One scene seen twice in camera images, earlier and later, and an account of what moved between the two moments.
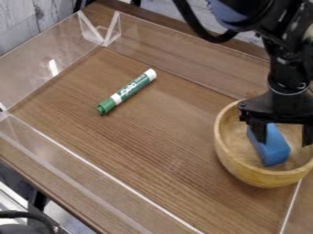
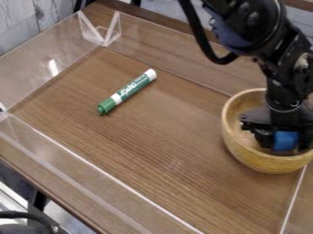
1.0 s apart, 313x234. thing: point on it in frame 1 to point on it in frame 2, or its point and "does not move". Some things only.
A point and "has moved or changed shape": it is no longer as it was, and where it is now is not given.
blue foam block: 275,149 has moved or changed shape
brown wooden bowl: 239,157 has moved or changed shape
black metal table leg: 40,200 does not move
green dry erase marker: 127,91 does not move
